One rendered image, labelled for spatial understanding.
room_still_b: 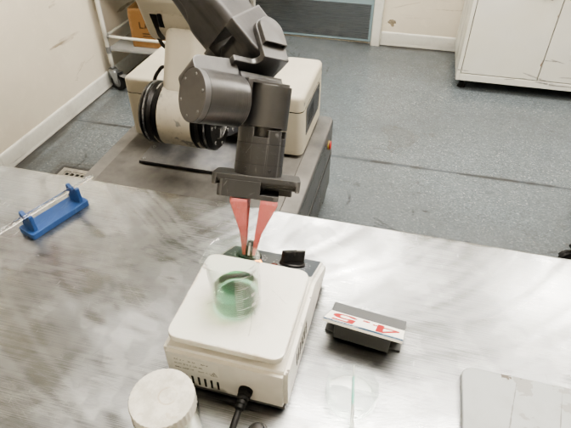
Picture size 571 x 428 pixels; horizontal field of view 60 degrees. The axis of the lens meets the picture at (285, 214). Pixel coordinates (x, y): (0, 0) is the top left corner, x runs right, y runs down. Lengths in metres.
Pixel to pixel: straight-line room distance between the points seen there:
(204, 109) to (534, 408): 0.45
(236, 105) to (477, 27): 2.41
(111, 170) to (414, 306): 1.17
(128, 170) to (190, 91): 1.08
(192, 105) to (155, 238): 0.27
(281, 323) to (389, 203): 1.56
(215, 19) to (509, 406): 0.52
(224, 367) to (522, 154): 2.16
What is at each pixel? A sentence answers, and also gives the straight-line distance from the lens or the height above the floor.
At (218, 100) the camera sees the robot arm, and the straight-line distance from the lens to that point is 0.52.
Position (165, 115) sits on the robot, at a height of 0.61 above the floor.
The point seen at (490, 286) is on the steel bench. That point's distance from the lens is 0.71.
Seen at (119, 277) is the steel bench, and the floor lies 0.75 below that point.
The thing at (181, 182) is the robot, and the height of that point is 0.36.
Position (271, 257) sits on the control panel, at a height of 0.79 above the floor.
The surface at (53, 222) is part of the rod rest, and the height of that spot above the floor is 0.76.
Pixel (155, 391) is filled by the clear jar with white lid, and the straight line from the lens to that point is 0.48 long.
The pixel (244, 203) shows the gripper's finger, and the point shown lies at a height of 0.88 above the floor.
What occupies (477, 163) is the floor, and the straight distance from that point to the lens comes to 2.37.
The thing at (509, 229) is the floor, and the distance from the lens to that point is 2.04.
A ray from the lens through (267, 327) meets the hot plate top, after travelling 0.50.
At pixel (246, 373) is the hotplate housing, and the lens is 0.51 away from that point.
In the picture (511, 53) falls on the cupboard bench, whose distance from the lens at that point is 2.95.
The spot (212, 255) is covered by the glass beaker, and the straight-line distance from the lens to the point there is 0.49.
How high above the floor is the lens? 1.24
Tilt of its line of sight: 40 degrees down
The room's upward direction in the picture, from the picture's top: straight up
